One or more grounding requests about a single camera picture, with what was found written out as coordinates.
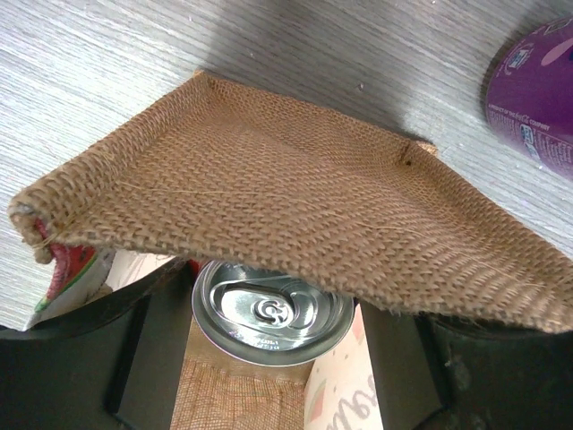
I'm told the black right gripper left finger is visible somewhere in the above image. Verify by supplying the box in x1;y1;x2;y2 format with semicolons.
1;259;195;429

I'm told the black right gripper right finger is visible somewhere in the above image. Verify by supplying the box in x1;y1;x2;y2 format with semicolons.
360;302;572;429

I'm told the red cola can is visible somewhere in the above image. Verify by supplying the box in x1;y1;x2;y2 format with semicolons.
192;261;355;367

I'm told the burlap watermelon canvas bag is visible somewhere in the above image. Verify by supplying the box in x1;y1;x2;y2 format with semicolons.
8;72;572;429

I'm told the right purple fanta can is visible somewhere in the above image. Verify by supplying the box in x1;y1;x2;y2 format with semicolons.
485;16;573;180

